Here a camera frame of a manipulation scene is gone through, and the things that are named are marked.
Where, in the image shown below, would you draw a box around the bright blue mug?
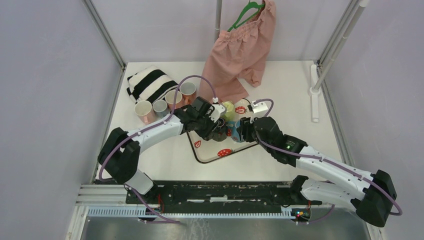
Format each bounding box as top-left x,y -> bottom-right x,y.
226,120 -> 243,143

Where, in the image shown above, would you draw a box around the strawberry print tray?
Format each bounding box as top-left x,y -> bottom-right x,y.
187,98 -> 257,164

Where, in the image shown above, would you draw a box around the floral salmon mug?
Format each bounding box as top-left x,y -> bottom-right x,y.
179,82 -> 197,105

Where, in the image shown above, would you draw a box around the plain pink tall mug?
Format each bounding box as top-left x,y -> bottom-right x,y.
164,89 -> 184,110

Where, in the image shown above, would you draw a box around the grey blue mug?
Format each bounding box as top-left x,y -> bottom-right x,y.
152,99 -> 169,119

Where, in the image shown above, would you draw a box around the pale pink faceted mug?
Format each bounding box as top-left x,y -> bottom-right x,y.
134,100 -> 156,125

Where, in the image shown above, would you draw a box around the black faceted mug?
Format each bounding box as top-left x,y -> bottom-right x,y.
212,118 -> 228,142

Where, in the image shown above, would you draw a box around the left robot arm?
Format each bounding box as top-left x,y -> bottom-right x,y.
97,97 -> 227,204

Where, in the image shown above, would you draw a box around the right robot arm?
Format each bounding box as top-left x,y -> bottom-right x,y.
236,117 -> 403,228

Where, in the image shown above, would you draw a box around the green faceted mug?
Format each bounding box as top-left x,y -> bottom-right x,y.
222,101 -> 236,122

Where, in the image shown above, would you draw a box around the black white striped towel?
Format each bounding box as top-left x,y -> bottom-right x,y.
126,65 -> 178,104

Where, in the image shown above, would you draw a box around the pink shorts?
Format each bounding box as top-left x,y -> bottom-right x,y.
198,0 -> 277,103

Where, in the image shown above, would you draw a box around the centre metal pole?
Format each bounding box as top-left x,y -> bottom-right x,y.
214,0 -> 223,40

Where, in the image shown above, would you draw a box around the green clothes hanger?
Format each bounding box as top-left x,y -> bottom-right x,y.
227,0 -> 266,32

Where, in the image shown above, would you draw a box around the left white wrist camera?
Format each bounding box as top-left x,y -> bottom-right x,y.
207,97 -> 227,123

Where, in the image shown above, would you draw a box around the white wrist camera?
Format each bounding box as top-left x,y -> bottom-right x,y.
207,97 -> 227,123
248,99 -> 270,122

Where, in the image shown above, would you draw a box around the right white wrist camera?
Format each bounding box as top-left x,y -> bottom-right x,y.
248,99 -> 270,122

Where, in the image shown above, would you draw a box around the white cable duct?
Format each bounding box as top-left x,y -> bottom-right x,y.
87,206 -> 309,220

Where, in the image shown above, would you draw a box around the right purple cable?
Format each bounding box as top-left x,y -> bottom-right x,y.
253,98 -> 403,225

